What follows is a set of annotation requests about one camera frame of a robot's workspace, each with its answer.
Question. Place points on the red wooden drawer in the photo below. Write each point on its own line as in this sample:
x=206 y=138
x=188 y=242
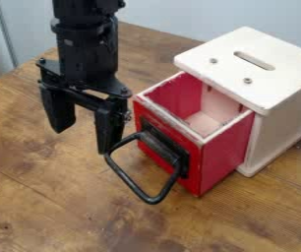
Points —
x=208 y=122

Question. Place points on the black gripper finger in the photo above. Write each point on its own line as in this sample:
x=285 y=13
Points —
x=59 y=109
x=110 y=119

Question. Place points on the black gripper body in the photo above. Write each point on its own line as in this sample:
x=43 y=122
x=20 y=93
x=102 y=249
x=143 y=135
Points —
x=85 y=72

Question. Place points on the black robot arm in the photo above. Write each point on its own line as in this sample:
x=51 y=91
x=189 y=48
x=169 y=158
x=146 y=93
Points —
x=86 y=11

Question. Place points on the white wooden drawer cabinet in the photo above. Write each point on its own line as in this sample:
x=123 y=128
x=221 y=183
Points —
x=256 y=68

